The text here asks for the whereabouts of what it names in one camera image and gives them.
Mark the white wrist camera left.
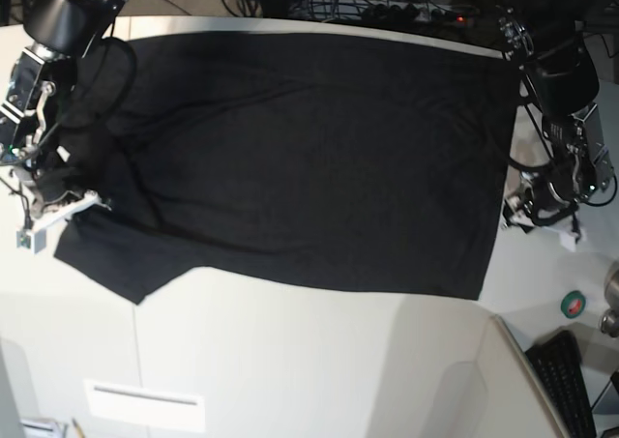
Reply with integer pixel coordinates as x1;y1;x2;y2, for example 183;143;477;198
557;222;587;252

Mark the black keyboard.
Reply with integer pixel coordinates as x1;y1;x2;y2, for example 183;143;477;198
525;330;597;438

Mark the beige partition panel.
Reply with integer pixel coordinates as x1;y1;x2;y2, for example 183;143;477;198
476;316;569;437

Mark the green tape roll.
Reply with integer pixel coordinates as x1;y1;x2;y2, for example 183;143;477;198
560;290;587;319

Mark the white cable slot cover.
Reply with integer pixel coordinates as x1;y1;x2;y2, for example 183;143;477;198
84;380;206;433

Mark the yellow pencil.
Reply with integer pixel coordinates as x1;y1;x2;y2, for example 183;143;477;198
72;419;86;438

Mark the black power strip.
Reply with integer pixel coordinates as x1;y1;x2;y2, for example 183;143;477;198
361;4;466;25

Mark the silver metal cylinder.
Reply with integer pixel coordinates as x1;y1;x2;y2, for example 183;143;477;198
599;263;618;338

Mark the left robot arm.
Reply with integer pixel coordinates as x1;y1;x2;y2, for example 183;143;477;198
497;0;618;233

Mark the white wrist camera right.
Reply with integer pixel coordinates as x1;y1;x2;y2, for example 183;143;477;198
16;228;47;254

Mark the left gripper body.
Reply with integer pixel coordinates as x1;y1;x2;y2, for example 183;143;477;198
516;176;578;227

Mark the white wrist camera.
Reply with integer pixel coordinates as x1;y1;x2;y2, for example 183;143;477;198
557;222;587;252
16;228;47;254

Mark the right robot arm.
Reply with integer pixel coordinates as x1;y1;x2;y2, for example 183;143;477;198
1;0;128;249

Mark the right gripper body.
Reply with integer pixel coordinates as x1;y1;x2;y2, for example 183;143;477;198
18;165;87;216

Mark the black t-shirt with colourful print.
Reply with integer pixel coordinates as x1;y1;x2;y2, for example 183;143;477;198
55;33;519;303

